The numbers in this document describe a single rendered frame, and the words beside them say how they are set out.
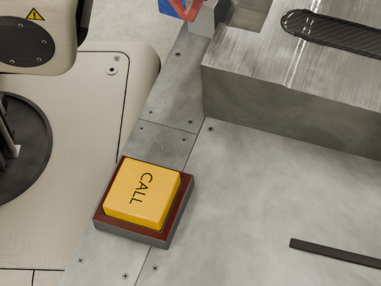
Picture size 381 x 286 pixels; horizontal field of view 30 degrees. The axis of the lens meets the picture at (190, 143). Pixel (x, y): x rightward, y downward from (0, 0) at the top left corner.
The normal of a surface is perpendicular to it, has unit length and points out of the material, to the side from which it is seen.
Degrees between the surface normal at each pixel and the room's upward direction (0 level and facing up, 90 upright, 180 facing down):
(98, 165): 0
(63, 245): 0
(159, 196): 0
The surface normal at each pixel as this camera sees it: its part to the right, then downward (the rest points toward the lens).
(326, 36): 0.00, -0.58
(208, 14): -0.43, 0.77
